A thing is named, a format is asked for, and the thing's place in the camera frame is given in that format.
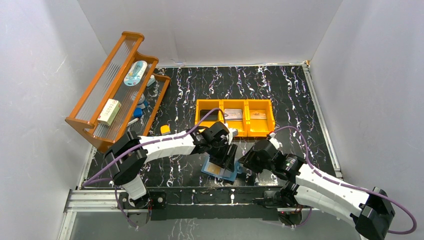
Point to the orange VIP credit card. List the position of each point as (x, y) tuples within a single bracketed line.
[(214, 169)]

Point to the orange wooden shelf rack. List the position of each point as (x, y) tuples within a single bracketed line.
[(108, 83)]

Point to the blue card holder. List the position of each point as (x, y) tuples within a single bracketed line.
[(226, 174)]

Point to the yellow grey eraser block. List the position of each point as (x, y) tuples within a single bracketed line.
[(165, 130)]

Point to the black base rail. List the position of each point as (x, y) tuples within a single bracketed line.
[(240, 202)]

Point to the white pen on shelf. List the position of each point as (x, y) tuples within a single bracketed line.
[(133, 121)]

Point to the silver cards in bin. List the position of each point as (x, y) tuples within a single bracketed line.
[(233, 114)]

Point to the small grey blue item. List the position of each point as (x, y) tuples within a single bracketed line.
[(151, 81)]

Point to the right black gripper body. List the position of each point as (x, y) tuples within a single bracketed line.
[(247, 161)]

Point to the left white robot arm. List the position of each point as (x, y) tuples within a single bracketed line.
[(131, 152)]

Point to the light blue oval case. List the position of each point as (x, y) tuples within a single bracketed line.
[(135, 73)]

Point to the white red small box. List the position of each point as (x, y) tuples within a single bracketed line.
[(109, 112)]

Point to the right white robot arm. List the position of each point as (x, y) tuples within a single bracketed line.
[(368, 211)]

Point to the yellow three-compartment bin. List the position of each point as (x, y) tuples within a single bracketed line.
[(247, 127)]

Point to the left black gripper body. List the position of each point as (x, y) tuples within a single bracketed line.
[(224, 161)]

